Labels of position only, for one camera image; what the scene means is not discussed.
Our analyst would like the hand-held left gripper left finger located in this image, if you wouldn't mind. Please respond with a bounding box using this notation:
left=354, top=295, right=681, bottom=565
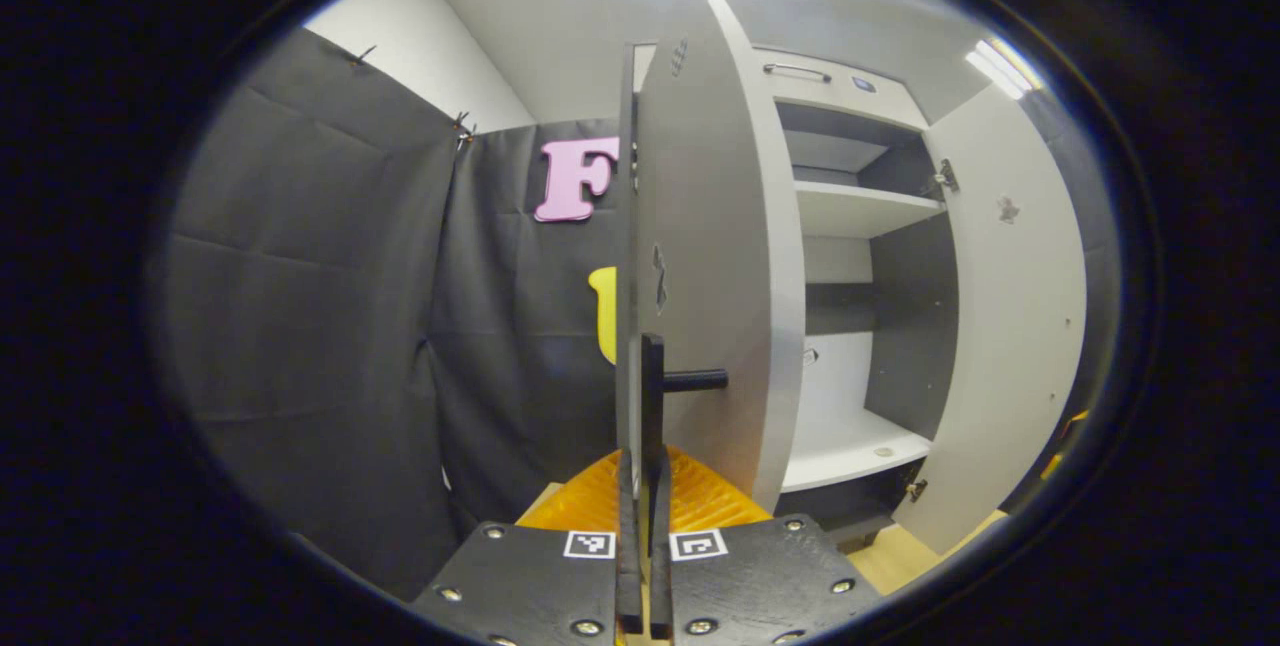
left=408, top=446, right=646, bottom=646

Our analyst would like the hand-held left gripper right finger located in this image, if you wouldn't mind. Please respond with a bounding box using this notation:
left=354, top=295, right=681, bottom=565
left=648, top=446, right=883, bottom=646

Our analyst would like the grey cabinet door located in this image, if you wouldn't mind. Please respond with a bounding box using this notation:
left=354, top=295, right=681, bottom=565
left=615, top=0, right=806, bottom=527
left=893, top=86, right=1089, bottom=555

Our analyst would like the grey double-door shoe cabinet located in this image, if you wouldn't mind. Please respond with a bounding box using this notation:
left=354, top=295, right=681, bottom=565
left=615, top=0, right=1089, bottom=557

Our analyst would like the white cabinet shelf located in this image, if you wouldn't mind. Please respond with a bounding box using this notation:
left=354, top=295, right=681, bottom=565
left=780, top=409, right=932, bottom=494
left=795, top=181, right=947, bottom=239

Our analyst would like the grey cabinet drawer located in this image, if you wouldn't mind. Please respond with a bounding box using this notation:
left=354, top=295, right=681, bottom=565
left=755, top=48, right=931, bottom=132

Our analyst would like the black backdrop cloth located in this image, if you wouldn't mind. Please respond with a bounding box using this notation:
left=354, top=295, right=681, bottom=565
left=150, top=26, right=1123, bottom=602

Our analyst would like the small ceiling light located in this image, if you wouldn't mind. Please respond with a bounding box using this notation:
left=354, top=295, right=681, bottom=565
left=965, top=38, right=1043, bottom=103

